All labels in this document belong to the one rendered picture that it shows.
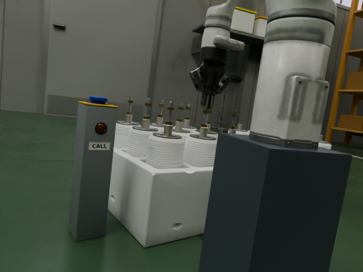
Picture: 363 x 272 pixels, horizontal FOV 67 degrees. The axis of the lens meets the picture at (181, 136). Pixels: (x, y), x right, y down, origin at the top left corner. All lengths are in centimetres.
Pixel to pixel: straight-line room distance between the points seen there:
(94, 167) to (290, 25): 47
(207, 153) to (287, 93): 39
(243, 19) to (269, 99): 320
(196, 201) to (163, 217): 10
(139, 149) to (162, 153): 12
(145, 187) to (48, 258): 24
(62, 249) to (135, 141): 31
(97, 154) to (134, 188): 13
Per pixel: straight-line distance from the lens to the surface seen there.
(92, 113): 62
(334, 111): 486
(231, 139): 42
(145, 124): 79
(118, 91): 359
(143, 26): 373
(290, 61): 40
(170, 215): 68
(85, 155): 63
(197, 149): 73
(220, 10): 78
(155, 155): 67
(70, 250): 68
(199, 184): 71
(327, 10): 43
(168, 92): 378
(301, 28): 41
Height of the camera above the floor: 34
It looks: 7 degrees down
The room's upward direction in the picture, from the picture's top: 7 degrees clockwise
